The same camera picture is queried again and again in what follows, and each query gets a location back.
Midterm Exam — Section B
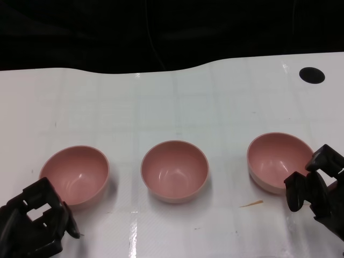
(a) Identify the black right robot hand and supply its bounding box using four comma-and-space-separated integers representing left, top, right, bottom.
284, 144, 344, 242

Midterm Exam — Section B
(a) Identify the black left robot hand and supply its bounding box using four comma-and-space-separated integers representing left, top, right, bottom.
0, 176, 81, 258

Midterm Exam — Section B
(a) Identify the pink plastic bowl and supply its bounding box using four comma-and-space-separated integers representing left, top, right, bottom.
39, 145, 110, 211
246, 131, 315, 195
140, 139, 210, 204

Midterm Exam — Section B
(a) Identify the orange wooden sliver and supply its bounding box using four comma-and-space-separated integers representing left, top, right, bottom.
239, 200, 263, 208

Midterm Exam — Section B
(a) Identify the black round table grommet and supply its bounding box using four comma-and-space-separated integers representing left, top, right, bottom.
299, 67, 326, 84

